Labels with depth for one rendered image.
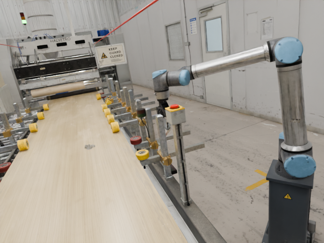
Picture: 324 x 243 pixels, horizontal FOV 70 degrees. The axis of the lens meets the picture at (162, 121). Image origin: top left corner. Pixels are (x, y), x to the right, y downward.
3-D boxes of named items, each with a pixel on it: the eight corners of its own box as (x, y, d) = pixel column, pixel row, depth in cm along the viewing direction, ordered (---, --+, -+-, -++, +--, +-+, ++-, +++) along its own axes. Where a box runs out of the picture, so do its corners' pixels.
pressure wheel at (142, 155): (141, 164, 147) (139, 148, 143) (153, 165, 144) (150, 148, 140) (136, 171, 140) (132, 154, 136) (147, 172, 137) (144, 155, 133)
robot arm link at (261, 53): (291, 33, 127) (177, 66, 153) (296, 33, 116) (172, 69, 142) (295, 54, 130) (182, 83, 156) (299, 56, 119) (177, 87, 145)
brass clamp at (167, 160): (165, 155, 150) (164, 148, 149) (173, 164, 138) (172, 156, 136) (156, 157, 149) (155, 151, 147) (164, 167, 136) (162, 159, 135)
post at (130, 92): (141, 139, 215) (131, 89, 200) (141, 141, 212) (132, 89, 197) (137, 140, 214) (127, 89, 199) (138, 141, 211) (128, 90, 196)
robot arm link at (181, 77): (190, 67, 139) (170, 69, 143) (185, 70, 128) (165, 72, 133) (191, 83, 142) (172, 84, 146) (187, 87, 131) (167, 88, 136)
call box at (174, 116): (180, 119, 111) (178, 104, 109) (186, 123, 105) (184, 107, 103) (167, 123, 110) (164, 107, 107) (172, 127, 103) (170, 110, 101)
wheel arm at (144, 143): (188, 133, 177) (188, 128, 176) (190, 135, 174) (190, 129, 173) (134, 148, 165) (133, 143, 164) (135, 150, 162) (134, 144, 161)
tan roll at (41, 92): (115, 82, 405) (114, 74, 401) (116, 82, 394) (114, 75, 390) (26, 98, 365) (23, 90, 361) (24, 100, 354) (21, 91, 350)
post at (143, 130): (149, 154, 194) (139, 98, 179) (150, 155, 191) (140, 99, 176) (145, 155, 193) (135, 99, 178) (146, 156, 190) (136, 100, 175)
